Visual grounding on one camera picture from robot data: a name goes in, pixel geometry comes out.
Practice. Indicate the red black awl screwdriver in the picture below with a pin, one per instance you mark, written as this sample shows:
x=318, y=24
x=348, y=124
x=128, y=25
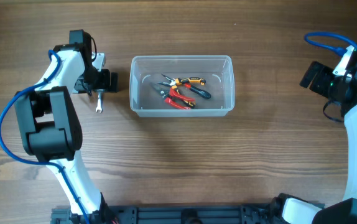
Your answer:
x=204, y=94

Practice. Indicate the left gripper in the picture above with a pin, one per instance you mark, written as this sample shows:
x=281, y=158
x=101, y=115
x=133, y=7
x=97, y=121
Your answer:
x=105, y=83

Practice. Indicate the orange black needle-nose pliers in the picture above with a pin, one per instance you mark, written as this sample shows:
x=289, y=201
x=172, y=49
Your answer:
x=182, y=81

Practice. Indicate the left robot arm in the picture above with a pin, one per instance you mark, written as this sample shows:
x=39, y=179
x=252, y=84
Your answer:
x=49, y=126

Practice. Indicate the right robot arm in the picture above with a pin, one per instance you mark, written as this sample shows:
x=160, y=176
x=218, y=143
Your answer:
x=296, y=210

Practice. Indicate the clear plastic container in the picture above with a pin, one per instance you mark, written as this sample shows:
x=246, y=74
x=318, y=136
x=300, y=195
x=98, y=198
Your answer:
x=217, y=70

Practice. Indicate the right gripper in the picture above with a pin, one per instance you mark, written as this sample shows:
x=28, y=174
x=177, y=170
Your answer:
x=318, y=84

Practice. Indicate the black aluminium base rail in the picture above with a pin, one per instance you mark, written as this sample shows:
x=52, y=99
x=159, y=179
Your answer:
x=239, y=214

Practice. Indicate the red handled cutters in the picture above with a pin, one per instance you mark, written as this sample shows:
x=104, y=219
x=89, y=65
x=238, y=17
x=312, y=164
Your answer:
x=172, y=96

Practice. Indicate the silver combination wrench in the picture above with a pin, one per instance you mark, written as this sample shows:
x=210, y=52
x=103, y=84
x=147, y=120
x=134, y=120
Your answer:
x=99, y=106

